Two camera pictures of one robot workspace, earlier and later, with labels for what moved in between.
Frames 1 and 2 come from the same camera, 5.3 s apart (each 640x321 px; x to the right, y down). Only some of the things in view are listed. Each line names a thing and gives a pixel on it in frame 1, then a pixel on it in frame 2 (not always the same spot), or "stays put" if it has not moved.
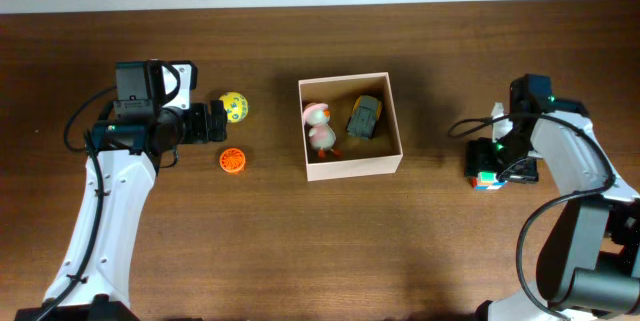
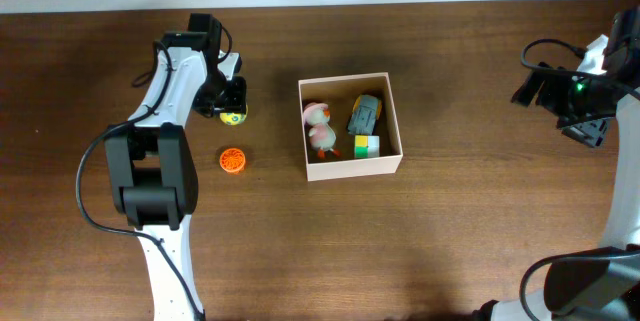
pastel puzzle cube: x=488 y=180 → x=366 y=146
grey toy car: x=363 y=119 stays put
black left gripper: x=208 y=125 → x=238 y=106
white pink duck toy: x=321 y=133 stays put
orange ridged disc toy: x=232 y=160 stays put
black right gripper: x=478 y=160 → x=589 y=132
